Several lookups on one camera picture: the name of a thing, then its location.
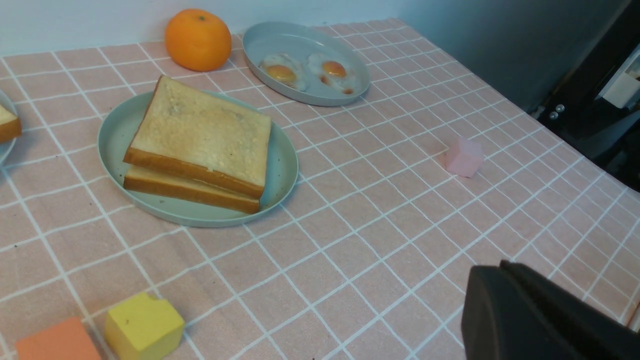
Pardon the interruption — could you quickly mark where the right fried egg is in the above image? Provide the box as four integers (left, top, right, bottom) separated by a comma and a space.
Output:
307, 53, 358, 95

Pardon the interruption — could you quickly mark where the pink foam cube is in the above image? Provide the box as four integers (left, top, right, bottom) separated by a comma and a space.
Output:
445, 137, 485, 178

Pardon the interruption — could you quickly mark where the dark background furniture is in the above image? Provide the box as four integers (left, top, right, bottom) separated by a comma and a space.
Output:
537, 0, 640, 191

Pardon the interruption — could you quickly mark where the left fried egg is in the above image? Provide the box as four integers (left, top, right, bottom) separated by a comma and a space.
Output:
259, 52, 308, 92

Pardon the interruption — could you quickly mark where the grey egg plate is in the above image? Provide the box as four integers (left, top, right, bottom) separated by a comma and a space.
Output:
242, 22, 371, 107

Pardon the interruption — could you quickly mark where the pink checkered tablecloth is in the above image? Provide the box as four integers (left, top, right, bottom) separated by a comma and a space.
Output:
0, 18, 639, 360

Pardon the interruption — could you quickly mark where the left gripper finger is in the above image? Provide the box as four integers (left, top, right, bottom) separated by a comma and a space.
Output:
461, 260, 640, 360

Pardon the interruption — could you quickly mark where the toast slice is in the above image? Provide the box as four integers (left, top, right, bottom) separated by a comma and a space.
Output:
123, 75, 273, 199
0, 105, 22, 143
123, 165, 260, 214

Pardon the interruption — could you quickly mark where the fried egg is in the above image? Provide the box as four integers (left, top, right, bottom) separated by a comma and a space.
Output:
259, 52, 308, 92
307, 53, 358, 95

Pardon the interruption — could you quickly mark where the yellow foam cube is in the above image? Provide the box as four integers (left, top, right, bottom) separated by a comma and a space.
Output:
103, 292, 186, 360

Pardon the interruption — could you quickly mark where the orange foam cube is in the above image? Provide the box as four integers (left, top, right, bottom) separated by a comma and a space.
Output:
15, 316, 102, 360

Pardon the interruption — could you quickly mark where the orange mandarin fruit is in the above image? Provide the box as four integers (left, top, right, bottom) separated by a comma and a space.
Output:
164, 8, 233, 72

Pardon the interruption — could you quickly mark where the teal center plate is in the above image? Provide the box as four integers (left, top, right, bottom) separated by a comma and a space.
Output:
97, 91, 299, 228

